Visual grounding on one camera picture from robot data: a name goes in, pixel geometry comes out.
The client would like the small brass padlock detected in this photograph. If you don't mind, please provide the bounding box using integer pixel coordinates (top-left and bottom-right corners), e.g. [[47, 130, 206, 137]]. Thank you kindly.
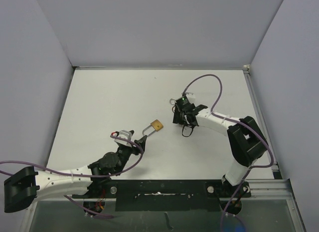
[[169, 98, 176, 107]]

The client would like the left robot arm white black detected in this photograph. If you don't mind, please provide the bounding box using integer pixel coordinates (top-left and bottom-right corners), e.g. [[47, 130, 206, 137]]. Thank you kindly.
[[4, 132, 148, 213]]

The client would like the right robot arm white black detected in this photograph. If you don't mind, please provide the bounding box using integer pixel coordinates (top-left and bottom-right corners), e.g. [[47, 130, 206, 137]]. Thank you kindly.
[[170, 95, 266, 197]]

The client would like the long shackle brass padlock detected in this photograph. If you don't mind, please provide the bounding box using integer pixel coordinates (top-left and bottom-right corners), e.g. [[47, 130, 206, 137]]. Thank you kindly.
[[142, 119, 163, 137]]

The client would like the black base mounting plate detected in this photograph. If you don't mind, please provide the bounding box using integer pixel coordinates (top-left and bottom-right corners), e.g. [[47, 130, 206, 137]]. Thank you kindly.
[[72, 180, 251, 212]]

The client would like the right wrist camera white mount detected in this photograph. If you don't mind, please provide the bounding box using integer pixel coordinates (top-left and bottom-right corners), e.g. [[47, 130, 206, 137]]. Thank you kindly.
[[183, 92, 195, 98]]

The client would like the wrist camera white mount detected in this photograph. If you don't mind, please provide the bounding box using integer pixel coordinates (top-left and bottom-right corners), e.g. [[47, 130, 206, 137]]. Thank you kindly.
[[111, 130, 134, 147], [183, 92, 195, 98]]

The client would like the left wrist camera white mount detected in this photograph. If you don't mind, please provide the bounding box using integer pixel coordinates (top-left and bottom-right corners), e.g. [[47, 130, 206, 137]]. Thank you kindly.
[[111, 130, 134, 147]]

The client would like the aluminium frame rail right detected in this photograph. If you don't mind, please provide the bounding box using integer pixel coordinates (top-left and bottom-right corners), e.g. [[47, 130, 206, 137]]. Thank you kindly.
[[243, 64, 306, 232]]

